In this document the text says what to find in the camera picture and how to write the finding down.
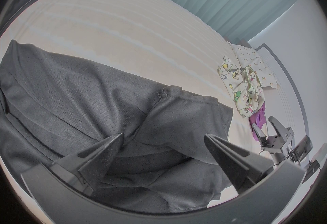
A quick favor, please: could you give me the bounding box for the white printed garment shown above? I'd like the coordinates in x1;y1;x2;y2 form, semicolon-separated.
217;57;266;118

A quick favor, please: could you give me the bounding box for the black T-shirt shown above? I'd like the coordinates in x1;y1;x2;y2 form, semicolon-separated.
0;40;233;214

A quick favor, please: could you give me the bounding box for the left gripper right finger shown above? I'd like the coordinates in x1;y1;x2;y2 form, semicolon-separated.
204;134;274;192

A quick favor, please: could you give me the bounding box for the bed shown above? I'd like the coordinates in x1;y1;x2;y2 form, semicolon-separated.
0;0;308;208

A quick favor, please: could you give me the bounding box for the white printed pillow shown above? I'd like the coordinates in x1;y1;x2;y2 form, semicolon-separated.
231;44;280;89

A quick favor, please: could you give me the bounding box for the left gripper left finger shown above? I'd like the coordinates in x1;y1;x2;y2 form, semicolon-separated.
51;133;125;196

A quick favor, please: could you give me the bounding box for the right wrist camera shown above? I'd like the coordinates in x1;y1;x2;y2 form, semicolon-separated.
292;136;313;162

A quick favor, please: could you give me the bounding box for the purple satin garment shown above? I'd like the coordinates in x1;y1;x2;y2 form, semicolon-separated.
249;103;267;142

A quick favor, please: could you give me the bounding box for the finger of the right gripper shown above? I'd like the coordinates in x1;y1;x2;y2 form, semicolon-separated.
252;123;267;143
268;116;289;138

